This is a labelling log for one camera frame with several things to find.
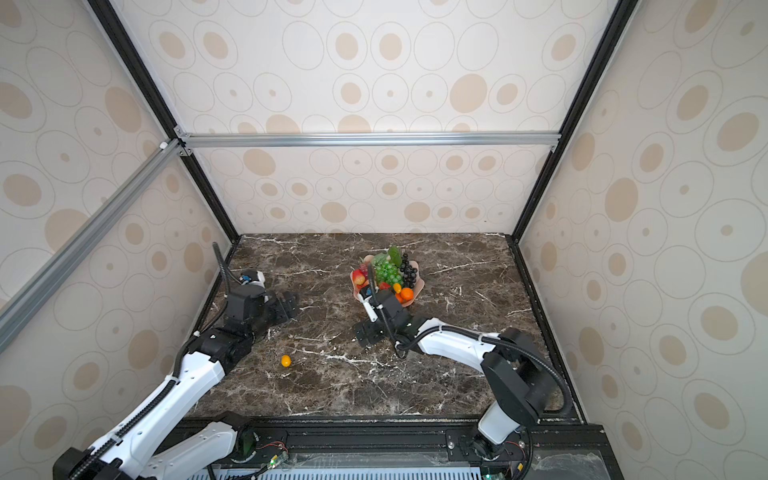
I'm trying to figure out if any red yellow-tipped fake strawberry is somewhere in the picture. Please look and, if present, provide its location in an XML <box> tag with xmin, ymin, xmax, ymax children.
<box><xmin>351</xmin><ymin>269</ymin><xmax>367</xmax><ymax>287</ymax></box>

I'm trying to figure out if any pink scalloped fruit bowl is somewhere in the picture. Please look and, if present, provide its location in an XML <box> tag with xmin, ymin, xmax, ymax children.
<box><xmin>350</xmin><ymin>255</ymin><xmax>425</xmax><ymax>307</ymax></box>

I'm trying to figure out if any green fake grape bunch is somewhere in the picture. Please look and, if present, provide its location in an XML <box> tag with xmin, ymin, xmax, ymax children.
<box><xmin>371</xmin><ymin>246</ymin><xmax>404</xmax><ymax>287</ymax></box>

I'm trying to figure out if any black fake grape bunch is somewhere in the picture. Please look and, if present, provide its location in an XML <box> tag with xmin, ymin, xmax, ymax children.
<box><xmin>399</xmin><ymin>253</ymin><xmax>418</xmax><ymax>289</ymax></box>

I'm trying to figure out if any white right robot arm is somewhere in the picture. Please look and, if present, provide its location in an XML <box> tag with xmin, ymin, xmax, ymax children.
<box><xmin>355</xmin><ymin>318</ymin><xmax>572</xmax><ymax>452</ymax></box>

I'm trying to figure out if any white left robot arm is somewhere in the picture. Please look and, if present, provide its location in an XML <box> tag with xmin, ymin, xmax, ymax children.
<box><xmin>52</xmin><ymin>283</ymin><xmax>299</xmax><ymax>479</ymax></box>

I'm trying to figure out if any silver horizontal aluminium bar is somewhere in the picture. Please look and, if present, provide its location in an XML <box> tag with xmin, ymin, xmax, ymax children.
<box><xmin>181</xmin><ymin>131</ymin><xmax>560</xmax><ymax>148</ymax></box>

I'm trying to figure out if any silver diagonal aluminium bar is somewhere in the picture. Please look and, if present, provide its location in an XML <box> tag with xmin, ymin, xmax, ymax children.
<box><xmin>1</xmin><ymin>139</ymin><xmax>181</xmax><ymax>349</ymax></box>

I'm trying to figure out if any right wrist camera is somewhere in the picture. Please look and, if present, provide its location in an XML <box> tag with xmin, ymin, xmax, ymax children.
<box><xmin>357</xmin><ymin>287</ymin><xmax>412</xmax><ymax>334</ymax></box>

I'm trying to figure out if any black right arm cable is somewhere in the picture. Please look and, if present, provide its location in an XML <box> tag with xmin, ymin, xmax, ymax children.
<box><xmin>367</xmin><ymin>263</ymin><xmax>576</xmax><ymax>480</ymax></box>

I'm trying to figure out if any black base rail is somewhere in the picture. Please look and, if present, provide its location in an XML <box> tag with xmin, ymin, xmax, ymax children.
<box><xmin>107</xmin><ymin>416</ymin><xmax>625</xmax><ymax>480</ymax></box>

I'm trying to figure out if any black vertical frame post left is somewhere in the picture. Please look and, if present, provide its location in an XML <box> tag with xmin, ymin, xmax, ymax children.
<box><xmin>86</xmin><ymin>0</ymin><xmax>241</xmax><ymax>243</ymax></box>

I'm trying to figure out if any black vertical frame post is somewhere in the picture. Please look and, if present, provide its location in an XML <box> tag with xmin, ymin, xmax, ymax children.
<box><xmin>508</xmin><ymin>0</ymin><xmax>639</xmax><ymax>246</ymax></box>
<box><xmin>86</xmin><ymin>0</ymin><xmax>241</xmax><ymax>243</ymax></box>

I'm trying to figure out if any black vertical frame post right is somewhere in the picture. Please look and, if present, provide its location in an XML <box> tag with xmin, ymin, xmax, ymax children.
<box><xmin>508</xmin><ymin>0</ymin><xmax>639</xmax><ymax>246</ymax></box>

